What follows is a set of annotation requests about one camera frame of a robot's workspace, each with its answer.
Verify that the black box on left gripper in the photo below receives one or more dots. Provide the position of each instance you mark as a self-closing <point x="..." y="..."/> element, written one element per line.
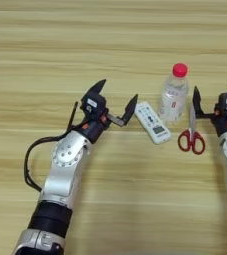
<point x="93" y="103"/>

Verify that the white remote control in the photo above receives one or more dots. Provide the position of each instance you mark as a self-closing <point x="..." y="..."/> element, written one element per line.
<point x="152" y="123"/>

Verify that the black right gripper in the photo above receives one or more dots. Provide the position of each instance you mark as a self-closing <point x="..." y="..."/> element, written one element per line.
<point x="225" y="123"/>

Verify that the clear bottle with red cap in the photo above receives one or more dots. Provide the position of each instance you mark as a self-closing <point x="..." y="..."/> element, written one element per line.
<point x="174" y="96"/>

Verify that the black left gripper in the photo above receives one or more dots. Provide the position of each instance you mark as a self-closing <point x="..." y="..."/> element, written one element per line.
<point x="93" y="127"/>

